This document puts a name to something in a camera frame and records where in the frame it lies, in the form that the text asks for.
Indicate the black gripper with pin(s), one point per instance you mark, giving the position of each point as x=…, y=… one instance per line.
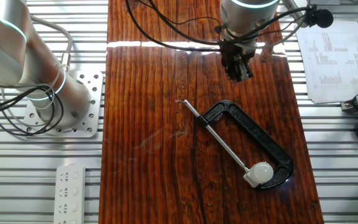
x=238, y=51

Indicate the small white cap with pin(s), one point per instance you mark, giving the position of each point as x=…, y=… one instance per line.
x=262, y=172

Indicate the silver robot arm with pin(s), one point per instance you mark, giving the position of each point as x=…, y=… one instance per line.
x=42, y=77

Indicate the black metal C-clamp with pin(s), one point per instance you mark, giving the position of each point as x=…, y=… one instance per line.
x=253, y=130

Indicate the printed paper sheets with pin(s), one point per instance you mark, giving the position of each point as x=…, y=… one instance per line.
x=331, y=71

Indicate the brown wooden board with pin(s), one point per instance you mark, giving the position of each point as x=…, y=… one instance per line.
x=151, y=124

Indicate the white power strip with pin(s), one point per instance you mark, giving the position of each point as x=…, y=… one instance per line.
x=70, y=193

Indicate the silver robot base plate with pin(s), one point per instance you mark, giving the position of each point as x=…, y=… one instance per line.
x=93, y=93

